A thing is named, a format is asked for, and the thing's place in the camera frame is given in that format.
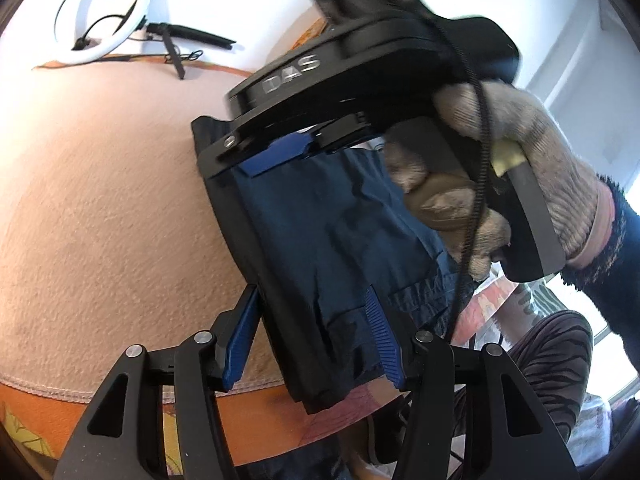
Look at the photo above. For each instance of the person's right hand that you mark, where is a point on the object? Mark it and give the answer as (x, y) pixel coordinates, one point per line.
(550, 150)

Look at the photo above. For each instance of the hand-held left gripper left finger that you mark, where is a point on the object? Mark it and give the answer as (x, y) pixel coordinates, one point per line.
(240, 335)

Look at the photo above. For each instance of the black pants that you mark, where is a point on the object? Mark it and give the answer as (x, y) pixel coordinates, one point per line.
(230, 210)

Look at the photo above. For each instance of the person's right forearm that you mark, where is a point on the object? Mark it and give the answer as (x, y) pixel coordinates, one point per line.
(620, 260)

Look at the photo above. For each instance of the person's striped trouser leg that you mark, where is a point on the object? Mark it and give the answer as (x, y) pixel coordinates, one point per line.
(545, 360)

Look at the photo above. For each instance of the black tripod stand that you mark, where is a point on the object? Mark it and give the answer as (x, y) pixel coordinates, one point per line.
(200, 35)

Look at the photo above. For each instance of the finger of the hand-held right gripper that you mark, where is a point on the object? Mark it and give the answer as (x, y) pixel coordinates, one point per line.
(275, 155)
(345, 132)

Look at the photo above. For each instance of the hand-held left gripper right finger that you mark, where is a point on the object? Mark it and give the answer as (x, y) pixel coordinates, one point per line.
(382, 340)

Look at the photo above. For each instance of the bed with beige sheet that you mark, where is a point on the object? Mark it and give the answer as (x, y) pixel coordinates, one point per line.
(60, 410)

